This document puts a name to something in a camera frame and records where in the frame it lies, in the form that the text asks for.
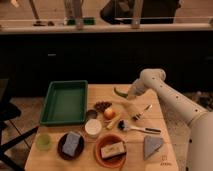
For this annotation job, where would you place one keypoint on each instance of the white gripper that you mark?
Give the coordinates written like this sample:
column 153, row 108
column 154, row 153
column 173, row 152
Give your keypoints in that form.
column 137, row 89

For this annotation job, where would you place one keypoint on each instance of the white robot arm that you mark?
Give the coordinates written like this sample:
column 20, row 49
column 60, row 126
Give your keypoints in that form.
column 199, row 119

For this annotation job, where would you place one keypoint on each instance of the green plastic tray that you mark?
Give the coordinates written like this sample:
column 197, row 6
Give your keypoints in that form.
column 65, row 103

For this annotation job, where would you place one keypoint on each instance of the yellow corn piece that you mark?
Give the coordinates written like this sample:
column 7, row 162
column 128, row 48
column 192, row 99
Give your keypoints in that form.
column 113, row 122

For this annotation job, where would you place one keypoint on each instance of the orange round fruit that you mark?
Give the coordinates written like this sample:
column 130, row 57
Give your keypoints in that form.
column 109, row 113

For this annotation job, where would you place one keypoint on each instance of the black dish brush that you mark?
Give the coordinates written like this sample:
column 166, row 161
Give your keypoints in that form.
column 125, row 126

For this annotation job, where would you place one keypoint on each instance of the brown pine cone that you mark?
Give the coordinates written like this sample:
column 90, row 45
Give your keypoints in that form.
column 102, row 106

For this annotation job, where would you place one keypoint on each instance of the small dark metal cup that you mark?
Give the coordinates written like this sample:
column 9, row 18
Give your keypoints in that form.
column 91, row 114

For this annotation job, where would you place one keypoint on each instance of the orange bowl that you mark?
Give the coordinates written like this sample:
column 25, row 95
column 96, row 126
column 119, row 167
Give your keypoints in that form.
column 112, row 162

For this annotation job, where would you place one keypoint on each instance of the white round cup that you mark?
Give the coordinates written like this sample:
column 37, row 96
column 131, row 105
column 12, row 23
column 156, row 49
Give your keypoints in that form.
column 93, row 127

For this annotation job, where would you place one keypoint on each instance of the grey triangular cloth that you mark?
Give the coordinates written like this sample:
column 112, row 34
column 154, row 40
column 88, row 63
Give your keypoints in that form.
column 151, row 145

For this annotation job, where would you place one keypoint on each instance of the beige sponge block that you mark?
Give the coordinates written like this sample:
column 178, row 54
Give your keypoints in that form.
column 113, row 150

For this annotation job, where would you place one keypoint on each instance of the dark brown plate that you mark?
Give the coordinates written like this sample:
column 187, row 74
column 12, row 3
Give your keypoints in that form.
column 78, row 151

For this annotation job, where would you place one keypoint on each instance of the blue grey sponge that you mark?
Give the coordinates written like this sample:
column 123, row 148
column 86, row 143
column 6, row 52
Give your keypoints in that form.
column 71, row 143

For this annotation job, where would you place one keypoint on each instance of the dark bag on shelf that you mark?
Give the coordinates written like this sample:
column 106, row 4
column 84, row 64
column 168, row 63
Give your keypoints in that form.
column 151, row 11

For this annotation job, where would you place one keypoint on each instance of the green box on shelf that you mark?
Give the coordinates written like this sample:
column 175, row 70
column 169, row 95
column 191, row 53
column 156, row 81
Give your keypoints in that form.
column 84, row 21

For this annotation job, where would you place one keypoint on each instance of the light green cup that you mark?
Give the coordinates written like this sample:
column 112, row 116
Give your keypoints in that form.
column 43, row 142

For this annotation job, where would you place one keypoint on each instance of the black chair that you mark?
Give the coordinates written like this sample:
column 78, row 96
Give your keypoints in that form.
column 9, row 111

